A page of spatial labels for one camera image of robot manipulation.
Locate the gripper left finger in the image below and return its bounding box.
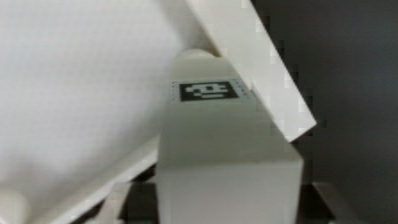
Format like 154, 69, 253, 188
86, 182, 133, 224

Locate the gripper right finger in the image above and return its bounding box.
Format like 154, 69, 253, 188
312, 182, 358, 224

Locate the white desk leg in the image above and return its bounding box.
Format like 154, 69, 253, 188
156, 49, 303, 224

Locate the white desk top tray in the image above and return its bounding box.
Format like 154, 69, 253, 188
0, 0, 316, 224

